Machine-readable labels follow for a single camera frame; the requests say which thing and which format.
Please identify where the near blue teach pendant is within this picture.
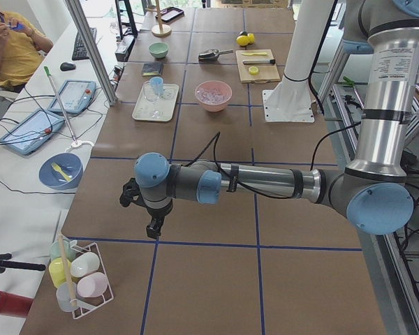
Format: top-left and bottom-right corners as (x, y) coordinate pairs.
(0, 109), (65, 156)

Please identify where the black computer mouse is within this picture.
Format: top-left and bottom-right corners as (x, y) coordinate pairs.
(59, 62), (76, 72)

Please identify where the pink plastic cup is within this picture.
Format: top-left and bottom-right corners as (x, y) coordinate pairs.
(77, 272), (108, 297)

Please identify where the yellow plastic cup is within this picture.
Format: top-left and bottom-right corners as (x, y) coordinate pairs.
(48, 257), (66, 288)

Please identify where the person in yellow shirt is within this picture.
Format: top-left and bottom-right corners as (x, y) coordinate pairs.
(0, 9), (54, 93)

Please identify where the white wire cup rack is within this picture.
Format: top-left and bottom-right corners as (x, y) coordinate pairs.
(56, 235), (114, 320)

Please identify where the far blue teach pendant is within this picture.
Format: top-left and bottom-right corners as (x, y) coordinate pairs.
(58, 80), (97, 115)

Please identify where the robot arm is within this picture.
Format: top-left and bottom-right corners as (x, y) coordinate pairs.
(119, 1), (419, 239)

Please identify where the wooden cutting board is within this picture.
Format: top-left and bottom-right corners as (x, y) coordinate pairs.
(235, 49), (281, 84)

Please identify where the red cylinder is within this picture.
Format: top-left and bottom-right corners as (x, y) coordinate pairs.
(0, 291), (33, 318)

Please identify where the dark tablet tray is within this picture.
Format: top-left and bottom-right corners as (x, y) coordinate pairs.
(160, 6), (184, 24)

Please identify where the black tripod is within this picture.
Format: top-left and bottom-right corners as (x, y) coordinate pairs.
(0, 253), (46, 274)

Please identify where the pink bowl of ice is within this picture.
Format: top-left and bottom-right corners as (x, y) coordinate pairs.
(195, 80), (233, 112)

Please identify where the wooden stand with base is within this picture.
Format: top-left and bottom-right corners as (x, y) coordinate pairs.
(151, 0), (172, 38)

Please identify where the dark grey folded cloth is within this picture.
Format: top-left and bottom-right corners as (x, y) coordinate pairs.
(142, 62), (163, 77)

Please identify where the white plastic cup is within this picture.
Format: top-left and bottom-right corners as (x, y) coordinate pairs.
(70, 252), (101, 278)

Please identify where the black keyboard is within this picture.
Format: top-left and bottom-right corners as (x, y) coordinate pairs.
(71, 32), (89, 61)

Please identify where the yellow plastic fork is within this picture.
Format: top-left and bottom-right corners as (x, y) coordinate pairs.
(51, 162), (71, 182)

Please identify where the green plastic cup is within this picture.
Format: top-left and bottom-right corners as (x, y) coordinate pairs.
(50, 238), (75, 261)

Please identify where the aluminium frame post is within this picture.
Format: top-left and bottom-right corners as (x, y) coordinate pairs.
(65, 0), (117, 106)

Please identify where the steel cylinder rod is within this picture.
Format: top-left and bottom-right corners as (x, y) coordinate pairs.
(242, 59), (276, 66)

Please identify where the yellow lemon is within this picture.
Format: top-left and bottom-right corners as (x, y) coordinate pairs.
(247, 33), (255, 44)
(236, 35), (250, 47)

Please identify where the yellow plastic knife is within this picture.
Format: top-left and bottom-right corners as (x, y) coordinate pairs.
(241, 52), (268, 57)

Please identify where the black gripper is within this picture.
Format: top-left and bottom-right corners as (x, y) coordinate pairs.
(119, 177), (173, 239)

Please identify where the lemon half slice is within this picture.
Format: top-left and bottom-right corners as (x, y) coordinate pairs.
(248, 66), (260, 75)

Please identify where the clear wine glass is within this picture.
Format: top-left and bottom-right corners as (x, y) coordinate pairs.
(142, 82), (160, 119)

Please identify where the cream serving tray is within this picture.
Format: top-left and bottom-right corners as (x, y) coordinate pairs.
(132, 82), (179, 122)

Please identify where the green ceramic bowl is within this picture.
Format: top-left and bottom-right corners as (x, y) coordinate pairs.
(149, 42), (169, 59)

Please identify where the green tipped metal stick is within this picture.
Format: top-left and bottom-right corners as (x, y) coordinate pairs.
(43, 66), (80, 148)

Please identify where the light blue cup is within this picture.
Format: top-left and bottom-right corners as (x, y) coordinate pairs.
(149, 77), (163, 96)

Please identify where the blue teach pendant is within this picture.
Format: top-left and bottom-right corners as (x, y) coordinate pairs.
(0, 109), (65, 156)
(58, 80), (97, 115)

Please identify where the metal ice scoop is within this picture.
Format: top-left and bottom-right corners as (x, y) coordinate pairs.
(198, 49), (234, 61)

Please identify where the blue bowl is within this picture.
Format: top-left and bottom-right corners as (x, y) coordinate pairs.
(38, 153), (83, 191)

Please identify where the clear grey plastic cup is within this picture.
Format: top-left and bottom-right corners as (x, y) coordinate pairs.
(56, 282), (78, 312)

